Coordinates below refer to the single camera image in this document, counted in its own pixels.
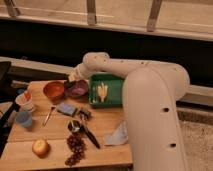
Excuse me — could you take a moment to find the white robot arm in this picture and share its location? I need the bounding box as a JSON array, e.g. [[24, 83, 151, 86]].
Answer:
[[71, 52, 190, 171]]

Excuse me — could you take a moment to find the purple bowl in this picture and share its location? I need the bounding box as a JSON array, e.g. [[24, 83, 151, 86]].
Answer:
[[65, 80, 89, 98]]

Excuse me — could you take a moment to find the orange bowl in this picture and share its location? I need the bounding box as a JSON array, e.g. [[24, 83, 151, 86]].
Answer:
[[43, 81, 64, 100]]

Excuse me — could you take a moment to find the blue sponge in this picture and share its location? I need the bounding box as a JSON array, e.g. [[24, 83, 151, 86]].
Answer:
[[57, 102, 77, 116]]

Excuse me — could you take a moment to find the green plastic tray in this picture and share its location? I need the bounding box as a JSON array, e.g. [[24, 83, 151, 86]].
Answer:
[[89, 73, 124, 108]]

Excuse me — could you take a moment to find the metal spoon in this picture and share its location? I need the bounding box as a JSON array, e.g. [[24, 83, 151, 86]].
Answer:
[[42, 106, 55, 126]]

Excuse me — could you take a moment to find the metal measuring cup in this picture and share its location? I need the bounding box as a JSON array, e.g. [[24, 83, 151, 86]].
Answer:
[[68, 120, 81, 133]]

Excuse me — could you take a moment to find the white cup with orange item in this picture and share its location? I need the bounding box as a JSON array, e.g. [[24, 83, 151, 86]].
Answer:
[[15, 91, 35, 112]]

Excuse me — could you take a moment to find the blue plastic cup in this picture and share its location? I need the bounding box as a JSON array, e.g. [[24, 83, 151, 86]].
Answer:
[[15, 111, 32, 128]]

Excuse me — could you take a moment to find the black chair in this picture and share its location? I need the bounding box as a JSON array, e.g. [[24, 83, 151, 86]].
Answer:
[[0, 61, 19, 157]]

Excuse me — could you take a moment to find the brown grape bunch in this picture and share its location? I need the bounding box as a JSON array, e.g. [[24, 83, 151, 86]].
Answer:
[[65, 134, 86, 166]]

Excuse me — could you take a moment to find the light blue cloth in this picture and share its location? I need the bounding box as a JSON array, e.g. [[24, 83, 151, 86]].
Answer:
[[104, 122, 128, 146]]

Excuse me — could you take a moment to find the yellow bread roll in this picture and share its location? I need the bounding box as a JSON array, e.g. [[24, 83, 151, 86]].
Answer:
[[32, 139, 50, 156]]

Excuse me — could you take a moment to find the black handled brush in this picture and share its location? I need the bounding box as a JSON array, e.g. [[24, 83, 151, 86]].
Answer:
[[78, 108, 100, 149]]

